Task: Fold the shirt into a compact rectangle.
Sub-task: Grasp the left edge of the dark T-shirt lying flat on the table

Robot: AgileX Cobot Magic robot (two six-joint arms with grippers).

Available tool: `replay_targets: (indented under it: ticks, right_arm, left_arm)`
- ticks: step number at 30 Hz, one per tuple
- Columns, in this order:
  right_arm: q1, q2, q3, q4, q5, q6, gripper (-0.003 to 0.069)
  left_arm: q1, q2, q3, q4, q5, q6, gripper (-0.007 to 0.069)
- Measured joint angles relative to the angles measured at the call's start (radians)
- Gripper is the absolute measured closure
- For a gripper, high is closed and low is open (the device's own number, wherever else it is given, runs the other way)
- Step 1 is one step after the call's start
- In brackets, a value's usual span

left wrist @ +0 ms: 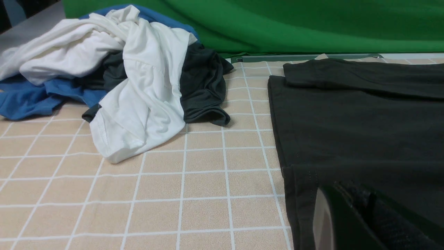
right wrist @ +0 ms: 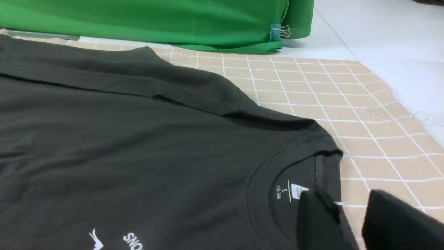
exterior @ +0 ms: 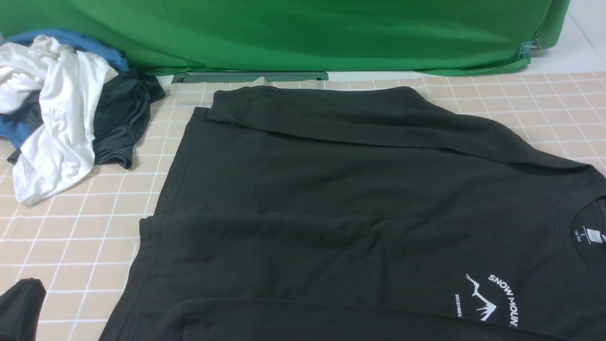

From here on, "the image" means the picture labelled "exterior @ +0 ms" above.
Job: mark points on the blue crumpled garment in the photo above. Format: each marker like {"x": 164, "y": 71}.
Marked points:
{"x": 85, "y": 45}

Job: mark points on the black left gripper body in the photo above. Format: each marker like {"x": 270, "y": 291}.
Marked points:
{"x": 20, "y": 307}

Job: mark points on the dark gray long-sleeved shirt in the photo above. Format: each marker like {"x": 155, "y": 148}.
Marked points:
{"x": 322, "y": 215}

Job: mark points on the white crumpled shirt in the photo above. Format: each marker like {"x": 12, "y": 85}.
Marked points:
{"x": 59, "y": 153}

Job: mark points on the green metal base bar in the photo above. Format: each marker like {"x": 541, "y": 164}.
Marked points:
{"x": 246, "y": 76}

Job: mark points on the metal binder clip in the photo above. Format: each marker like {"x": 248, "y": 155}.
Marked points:
{"x": 529, "y": 48}

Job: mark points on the dark teal crumpled shirt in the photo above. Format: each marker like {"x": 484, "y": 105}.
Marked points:
{"x": 121, "y": 119}

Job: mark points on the green backdrop cloth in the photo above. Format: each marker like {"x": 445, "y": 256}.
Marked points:
{"x": 438, "y": 37}

